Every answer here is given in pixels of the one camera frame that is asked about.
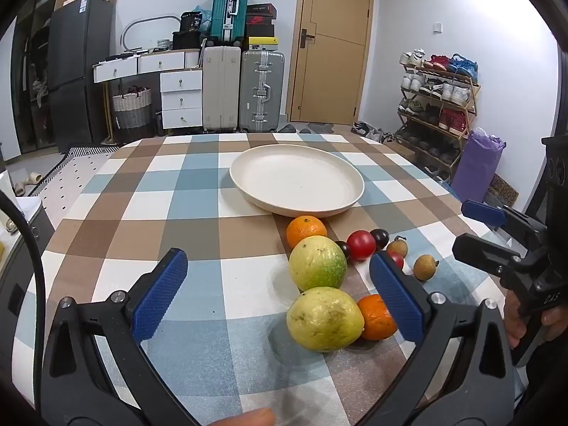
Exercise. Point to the yellow-green guava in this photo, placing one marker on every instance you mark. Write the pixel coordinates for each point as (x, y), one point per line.
(317, 264)
(324, 319)

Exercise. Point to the wooden door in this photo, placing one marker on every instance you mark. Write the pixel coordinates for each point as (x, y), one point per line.
(333, 53)

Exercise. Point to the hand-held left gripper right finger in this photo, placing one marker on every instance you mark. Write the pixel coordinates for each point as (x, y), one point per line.
(395, 293)

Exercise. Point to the teal suitcase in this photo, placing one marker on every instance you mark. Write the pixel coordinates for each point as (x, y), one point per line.
(228, 9)

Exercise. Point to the brown longan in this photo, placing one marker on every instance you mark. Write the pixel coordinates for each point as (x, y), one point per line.
(397, 246)
(425, 267)

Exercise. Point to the patterned rug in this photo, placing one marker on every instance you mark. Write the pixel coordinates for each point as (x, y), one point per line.
(75, 173)

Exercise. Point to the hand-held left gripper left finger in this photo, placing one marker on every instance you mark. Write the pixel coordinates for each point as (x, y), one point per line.
(162, 293)

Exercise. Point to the cream round plate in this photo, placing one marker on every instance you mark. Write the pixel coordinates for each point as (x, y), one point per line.
(293, 177)

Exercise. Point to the shoe rack with shoes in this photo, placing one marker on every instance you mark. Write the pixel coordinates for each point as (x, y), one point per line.
(452, 120)

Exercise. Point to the beige slippers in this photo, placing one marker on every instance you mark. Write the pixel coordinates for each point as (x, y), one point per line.
(29, 182)

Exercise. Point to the person's right hand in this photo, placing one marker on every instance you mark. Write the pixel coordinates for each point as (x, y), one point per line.
(514, 319)

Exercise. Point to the dark grey fridge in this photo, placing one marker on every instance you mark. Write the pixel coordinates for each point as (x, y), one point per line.
(75, 75)

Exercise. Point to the wooden shoe rack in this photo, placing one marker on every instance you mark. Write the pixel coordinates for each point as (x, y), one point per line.
(472, 97)

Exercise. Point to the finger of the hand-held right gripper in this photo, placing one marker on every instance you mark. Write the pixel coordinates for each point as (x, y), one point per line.
(483, 253)
(483, 212)

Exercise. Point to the purple bag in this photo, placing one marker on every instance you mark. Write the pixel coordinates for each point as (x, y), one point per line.
(477, 168)

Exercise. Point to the dark wardrobe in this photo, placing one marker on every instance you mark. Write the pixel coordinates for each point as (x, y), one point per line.
(26, 75)

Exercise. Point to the orange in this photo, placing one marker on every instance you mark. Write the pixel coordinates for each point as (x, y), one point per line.
(306, 230)
(376, 319)

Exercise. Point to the person's left hand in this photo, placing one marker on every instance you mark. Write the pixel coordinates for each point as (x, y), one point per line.
(248, 419)

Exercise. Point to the oval metal frame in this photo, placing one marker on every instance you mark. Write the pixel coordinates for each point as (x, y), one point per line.
(125, 31)

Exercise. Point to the yellow shoe box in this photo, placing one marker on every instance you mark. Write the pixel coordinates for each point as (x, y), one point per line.
(261, 44)

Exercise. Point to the red black shoe box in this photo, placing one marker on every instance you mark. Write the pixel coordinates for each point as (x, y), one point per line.
(261, 20)

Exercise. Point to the white drawer desk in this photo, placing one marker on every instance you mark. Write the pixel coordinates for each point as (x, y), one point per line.
(182, 82)

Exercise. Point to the cream suitcase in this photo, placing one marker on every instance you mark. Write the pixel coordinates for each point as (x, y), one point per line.
(222, 88)

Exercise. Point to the brown door mat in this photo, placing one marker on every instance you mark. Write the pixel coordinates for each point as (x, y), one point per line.
(503, 188)

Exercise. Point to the grey slippers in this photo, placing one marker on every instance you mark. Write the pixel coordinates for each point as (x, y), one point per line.
(306, 128)

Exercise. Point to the red tomato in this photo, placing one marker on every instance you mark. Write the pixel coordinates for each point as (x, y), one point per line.
(396, 259)
(361, 244)

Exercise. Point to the silver suitcase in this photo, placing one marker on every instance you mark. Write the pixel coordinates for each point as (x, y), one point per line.
(262, 93)

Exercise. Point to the pile of floor shoes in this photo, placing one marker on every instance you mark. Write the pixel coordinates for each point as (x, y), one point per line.
(370, 131)

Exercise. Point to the woven laundry basket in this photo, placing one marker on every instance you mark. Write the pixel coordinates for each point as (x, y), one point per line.
(133, 115)

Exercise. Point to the dark purple plum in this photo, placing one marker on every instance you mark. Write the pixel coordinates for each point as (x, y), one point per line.
(380, 237)
(342, 248)

